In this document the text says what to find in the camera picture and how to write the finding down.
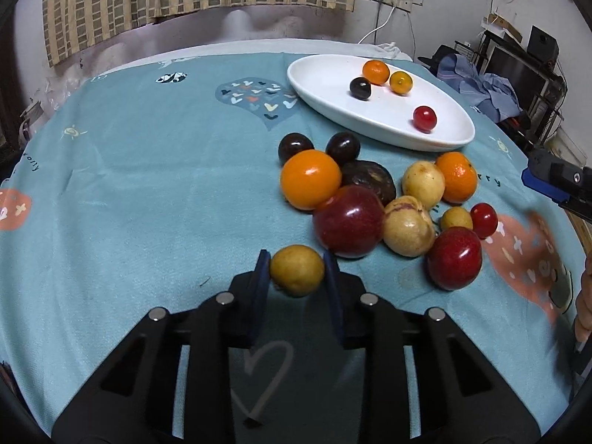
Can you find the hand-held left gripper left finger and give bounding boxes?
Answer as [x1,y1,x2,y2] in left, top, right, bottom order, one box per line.
[51,250,273,444]

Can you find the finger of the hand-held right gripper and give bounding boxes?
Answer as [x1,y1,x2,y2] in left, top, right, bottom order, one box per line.
[522,150,592,220]

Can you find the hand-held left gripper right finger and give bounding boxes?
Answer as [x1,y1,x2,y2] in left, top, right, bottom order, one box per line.
[323,250,542,444]

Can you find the small yellow round fruit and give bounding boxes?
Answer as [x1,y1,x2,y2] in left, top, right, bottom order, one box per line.
[269,245,326,297]
[439,206,474,233]

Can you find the red apple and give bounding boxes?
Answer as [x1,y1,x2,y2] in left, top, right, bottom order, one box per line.
[426,226,483,291]
[313,185,387,260]

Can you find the red cherry tomato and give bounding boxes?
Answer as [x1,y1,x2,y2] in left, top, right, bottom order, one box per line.
[413,106,438,133]
[470,202,499,240]

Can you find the orange mandarin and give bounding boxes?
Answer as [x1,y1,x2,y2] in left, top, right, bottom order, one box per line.
[362,59,390,86]
[435,152,478,205]

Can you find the striped yellow pepino melon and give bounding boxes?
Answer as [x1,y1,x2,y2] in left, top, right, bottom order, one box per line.
[382,195,436,258]

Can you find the smooth round orange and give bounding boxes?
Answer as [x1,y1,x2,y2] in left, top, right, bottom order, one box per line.
[280,149,343,211]

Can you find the dark brown passion fruit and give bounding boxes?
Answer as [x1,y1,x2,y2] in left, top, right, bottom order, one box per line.
[340,160,397,206]

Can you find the yellow spotted round fruit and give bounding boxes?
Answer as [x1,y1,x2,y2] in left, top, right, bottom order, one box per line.
[401,160,446,210]

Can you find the dark purple plum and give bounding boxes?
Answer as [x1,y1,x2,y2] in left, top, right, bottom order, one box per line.
[278,132,314,167]
[325,132,361,166]
[349,77,372,101]

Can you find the white oval plate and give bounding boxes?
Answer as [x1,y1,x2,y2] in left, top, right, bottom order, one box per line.
[287,54,476,152]

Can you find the person's right hand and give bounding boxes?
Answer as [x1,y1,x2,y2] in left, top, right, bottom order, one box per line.
[574,256,592,345]

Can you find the blue clothing pile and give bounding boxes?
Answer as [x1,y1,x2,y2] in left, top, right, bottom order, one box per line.
[437,53,523,123]

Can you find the black monitor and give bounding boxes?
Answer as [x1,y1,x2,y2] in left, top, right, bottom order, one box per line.
[485,44,556,112]

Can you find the black speaker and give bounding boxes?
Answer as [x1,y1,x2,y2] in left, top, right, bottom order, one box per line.
[527,25,559,63]

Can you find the teal printed tablecloth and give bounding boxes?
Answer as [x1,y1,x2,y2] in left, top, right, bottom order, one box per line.
[0,51,586,444]

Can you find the flat cardboard box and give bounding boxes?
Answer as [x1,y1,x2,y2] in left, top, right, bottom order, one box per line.
[483,14,523,42]

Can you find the black cap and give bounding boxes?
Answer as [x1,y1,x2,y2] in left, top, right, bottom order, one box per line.
[417,45,458,75]

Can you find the small orange kumquat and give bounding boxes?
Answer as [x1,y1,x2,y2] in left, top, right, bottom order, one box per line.
[389,71,414,96]

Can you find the white under sheet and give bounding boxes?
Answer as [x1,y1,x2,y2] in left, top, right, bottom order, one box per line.
[92,37,412,79]

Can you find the clear plastic sheet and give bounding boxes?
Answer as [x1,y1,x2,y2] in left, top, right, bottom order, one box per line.
[46,65,93,112]

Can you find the beige checked curtain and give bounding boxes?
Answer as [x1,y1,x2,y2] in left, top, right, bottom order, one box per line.
[43,0,361,68]

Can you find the white power cable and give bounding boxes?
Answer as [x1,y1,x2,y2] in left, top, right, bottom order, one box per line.
[357,6,398,46]

